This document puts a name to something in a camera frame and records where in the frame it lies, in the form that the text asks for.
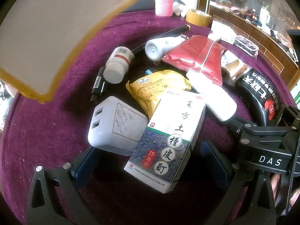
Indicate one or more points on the black marker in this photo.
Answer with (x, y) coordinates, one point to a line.
(98, 84)

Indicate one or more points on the black pen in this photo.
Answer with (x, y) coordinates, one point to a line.
(174, 31)

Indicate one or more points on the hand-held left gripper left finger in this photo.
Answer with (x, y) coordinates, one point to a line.
(82, 165)

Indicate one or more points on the purple tablecloth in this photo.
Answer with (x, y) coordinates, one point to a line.
(46, 133)

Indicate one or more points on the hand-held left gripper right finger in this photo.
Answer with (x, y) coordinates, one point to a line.
(212, 155)

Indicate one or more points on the black leather sofa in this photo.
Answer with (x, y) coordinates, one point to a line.
(140, 4)

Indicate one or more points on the opened brown white packet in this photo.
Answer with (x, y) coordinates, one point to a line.
(234, 66)

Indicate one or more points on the pink knitted bottle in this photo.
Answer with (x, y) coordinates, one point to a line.
(164, 3)

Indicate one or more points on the black snack packet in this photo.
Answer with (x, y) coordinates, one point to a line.
(257, 91)

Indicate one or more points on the red foil packet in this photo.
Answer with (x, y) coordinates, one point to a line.
(199, 56)

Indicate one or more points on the clear plastic case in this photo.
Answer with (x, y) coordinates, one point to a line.
(246, 44)

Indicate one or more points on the white red-banded pill bottle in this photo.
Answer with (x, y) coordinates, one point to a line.
(116, 68)

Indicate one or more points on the white carton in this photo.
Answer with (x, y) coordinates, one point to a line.
(222, 31)

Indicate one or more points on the wooden cabinet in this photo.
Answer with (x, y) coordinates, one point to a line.
(257, 42)

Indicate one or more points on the white green medicine box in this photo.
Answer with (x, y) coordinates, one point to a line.
(168, 140)

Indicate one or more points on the yellow cracker packet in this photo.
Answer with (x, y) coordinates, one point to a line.
(152, 86)

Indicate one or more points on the white oblong bottle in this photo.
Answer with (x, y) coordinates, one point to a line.
(218, 100)

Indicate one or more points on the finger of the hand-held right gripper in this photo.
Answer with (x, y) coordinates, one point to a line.
(291, 116)
(248, 125)

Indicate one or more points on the white usb charger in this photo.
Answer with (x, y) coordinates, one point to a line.
(117, 126)

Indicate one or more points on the yellow tape roll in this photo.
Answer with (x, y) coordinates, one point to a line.
(196, 20)

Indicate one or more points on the person's right hand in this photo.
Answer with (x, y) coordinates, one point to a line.
(274, 183)

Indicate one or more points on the yellow-taped cardboard box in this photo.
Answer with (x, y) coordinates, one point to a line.
(58, 28)

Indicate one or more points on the white crumpled cloth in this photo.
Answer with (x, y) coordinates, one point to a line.
(179, 9)

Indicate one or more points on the small blue object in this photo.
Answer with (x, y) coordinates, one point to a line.
(148, 72)

